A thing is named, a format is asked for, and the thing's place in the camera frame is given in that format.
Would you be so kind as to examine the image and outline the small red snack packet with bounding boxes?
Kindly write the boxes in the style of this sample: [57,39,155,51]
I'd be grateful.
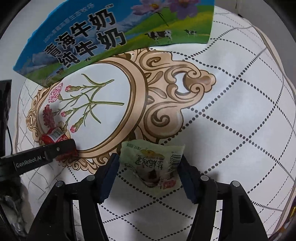
[41,127,78,161]

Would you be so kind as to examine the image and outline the green snack packet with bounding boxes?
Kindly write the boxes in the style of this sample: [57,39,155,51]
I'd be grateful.
[119,139,185,196]

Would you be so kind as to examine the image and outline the white floral quilt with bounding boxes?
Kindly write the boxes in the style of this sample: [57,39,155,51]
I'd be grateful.
[16,7,295,237]

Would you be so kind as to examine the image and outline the cardboard milk box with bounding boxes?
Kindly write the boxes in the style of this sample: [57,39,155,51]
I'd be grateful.
[14,1,215,87]

